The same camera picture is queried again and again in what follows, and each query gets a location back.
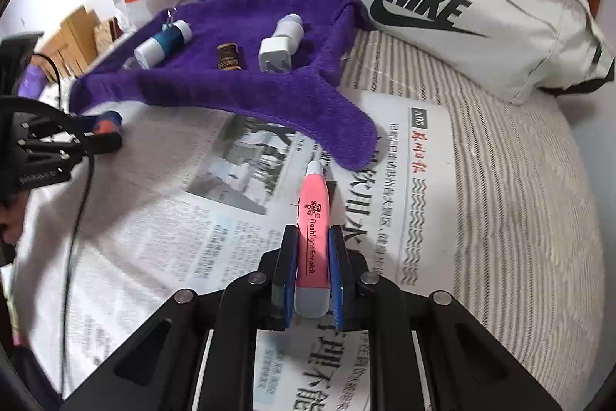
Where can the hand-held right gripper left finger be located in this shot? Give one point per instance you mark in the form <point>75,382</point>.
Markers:
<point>288,276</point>

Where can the newspaper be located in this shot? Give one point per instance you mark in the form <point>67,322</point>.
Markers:
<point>168,223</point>

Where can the wooden furniture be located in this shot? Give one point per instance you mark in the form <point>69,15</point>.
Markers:
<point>77,30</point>

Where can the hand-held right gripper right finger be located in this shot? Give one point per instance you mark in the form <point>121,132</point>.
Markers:
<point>338,286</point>

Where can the striped bed sheet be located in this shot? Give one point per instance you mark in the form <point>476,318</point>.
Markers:
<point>529,199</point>

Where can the purple towel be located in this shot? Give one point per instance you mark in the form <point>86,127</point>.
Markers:
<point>216,88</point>

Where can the teal bottle with white cap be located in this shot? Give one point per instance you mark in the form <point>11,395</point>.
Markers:
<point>166,40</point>

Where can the person's left hand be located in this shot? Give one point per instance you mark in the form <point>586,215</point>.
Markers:
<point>10,223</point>

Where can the small clear bottle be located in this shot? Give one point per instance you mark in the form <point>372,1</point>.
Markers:
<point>132,64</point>

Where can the white charger plug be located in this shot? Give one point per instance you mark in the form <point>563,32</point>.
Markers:
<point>275,54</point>

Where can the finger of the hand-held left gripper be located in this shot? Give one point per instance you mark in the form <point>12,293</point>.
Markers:
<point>77,122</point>
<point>103,144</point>

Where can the pink ear pick pen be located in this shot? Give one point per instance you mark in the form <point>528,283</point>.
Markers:
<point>313,237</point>

